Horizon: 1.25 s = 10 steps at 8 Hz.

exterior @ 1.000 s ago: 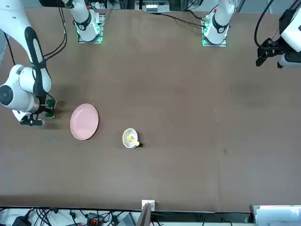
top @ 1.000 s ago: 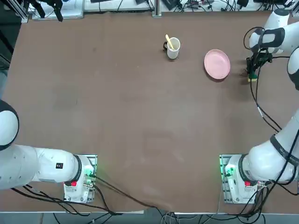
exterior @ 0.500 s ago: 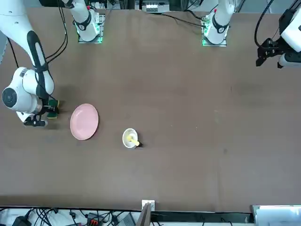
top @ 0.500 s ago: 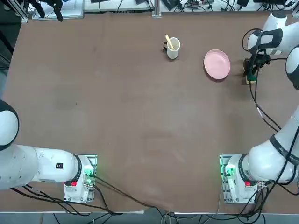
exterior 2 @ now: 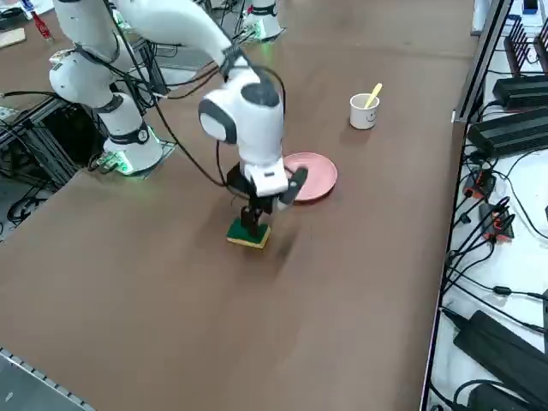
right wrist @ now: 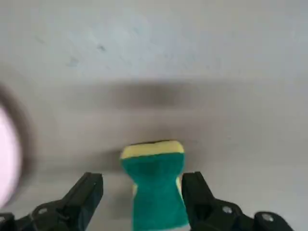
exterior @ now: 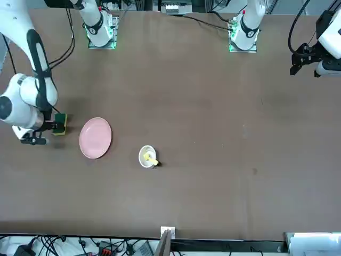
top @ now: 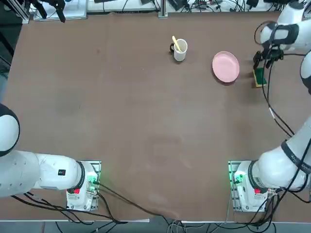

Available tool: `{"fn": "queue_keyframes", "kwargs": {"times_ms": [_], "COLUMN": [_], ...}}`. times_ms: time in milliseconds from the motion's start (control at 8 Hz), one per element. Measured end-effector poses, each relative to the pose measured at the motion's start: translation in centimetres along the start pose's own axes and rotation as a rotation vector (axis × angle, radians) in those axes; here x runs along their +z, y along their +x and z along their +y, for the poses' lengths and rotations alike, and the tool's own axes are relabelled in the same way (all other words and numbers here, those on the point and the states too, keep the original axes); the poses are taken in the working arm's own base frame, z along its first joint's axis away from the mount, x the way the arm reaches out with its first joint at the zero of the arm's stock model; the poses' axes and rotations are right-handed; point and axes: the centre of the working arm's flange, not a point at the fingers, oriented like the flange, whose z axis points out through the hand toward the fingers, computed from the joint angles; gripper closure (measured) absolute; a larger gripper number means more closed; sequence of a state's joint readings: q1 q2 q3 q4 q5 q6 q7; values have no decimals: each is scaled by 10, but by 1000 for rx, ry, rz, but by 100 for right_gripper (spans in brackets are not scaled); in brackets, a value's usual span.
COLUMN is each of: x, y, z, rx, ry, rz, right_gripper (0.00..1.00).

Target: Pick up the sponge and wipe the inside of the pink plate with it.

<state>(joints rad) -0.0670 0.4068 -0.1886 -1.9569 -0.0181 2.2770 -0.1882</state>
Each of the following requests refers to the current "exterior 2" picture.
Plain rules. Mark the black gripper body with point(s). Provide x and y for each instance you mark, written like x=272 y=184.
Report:
x=240 y=182

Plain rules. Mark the green and yellow sponge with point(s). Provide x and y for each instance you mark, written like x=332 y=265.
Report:
x=235 y=235

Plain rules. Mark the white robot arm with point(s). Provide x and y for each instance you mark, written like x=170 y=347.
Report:
x=266 y=23
x=257 y=128

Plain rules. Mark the pink plate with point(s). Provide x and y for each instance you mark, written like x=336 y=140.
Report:
x=321 y=175

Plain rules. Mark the white smiley cup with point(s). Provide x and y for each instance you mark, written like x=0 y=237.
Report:
x=364 y=117

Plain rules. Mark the yellow spoon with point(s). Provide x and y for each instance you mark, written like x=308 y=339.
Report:
x=375 y=93

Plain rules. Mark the orange and black connector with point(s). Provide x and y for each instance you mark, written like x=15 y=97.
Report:
x=479 y=184
x=498 y=222

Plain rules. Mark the red bottle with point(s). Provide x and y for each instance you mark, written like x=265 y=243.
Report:
x=41 y=25

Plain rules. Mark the black power adapter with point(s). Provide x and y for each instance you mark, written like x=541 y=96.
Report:
x=492 y=398
x=509 y=132
x=520 y=92
x=501 y=355

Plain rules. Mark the wooden board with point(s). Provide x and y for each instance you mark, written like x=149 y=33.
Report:
x=10 y=38

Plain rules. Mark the dark slotted rack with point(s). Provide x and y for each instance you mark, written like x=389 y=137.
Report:
x=524 y=47

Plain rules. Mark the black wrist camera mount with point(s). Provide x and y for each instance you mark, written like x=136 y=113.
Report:
x=296 y=185

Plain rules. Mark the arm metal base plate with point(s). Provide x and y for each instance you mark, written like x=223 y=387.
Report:
x=274 y=37
x=168 y=147

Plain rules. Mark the black aluminium frame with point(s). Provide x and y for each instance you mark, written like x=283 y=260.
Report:
x=25 y=137

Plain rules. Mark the grey aluminium rail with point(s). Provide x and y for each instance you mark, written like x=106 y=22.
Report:
x=43 y=381

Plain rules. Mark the black aluminium frame post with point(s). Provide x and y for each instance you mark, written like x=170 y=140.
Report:
x=484 y=55

